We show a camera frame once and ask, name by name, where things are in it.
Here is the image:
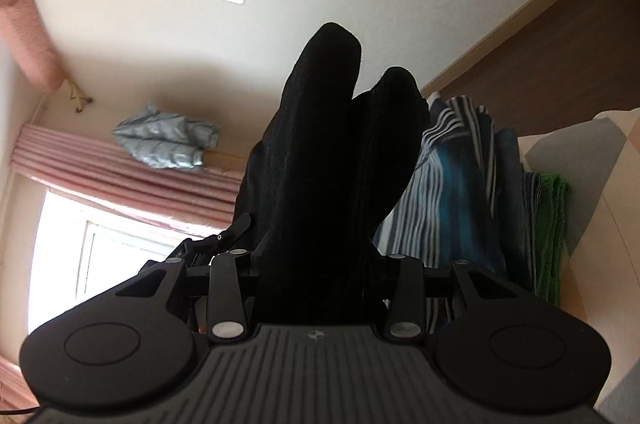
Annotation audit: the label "pastel checked bed quilt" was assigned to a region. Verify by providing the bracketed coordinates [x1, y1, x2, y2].
[516, 108, 640, 407]

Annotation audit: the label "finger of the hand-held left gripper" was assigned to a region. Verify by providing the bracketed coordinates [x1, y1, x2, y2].
[172, 213, 252, 263]

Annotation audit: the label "gold wall hook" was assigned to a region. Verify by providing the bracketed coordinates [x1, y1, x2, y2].
[64, 75, 95, 113]

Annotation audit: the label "black cable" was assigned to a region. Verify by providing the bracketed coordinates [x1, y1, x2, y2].
[0, 406, 47, 422]

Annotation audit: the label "pink curtain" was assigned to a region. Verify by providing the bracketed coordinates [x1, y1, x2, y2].
[10, 124, 247, 235]
[0, 344, 32, 407]

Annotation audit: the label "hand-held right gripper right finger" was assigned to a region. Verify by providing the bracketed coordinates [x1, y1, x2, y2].
[371, 253, 524, 341]

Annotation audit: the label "pink covered air conditioner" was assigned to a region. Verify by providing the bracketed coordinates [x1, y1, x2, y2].
[0, 0, 67, 93]

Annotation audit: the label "black knit sweater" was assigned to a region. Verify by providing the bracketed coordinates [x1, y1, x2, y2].
[232, 22, 431, 326]

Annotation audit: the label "folded blue jeans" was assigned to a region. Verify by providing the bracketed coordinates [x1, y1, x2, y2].
[492, 128, 542, 295]

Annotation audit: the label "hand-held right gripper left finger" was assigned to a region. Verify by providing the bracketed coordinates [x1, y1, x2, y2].
[116, 248, 263, 341]

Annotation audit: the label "striped folded garment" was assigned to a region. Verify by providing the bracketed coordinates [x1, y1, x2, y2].
[372, 95, 507, 301]

